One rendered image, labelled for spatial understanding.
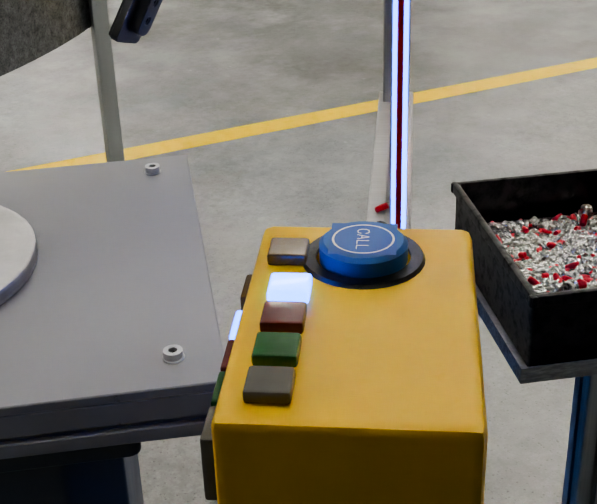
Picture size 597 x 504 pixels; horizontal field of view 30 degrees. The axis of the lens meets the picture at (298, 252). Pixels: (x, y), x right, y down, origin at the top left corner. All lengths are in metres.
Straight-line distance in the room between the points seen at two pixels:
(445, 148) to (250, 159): 0.58
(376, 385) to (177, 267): 0.33
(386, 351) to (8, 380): 0.27
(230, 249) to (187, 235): 2.05
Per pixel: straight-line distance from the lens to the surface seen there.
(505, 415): 2.23
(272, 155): 3.34
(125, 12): 0.68
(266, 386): 0.41
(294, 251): 0.50
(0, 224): 0.79
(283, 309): 0.46
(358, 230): 0.51
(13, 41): 2.48
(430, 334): 0.45
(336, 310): 0.47
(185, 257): 0.74
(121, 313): 0.69
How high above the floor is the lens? 1.31
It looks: 28 degrees down
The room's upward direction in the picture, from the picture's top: 2 degrees counter-clockwise
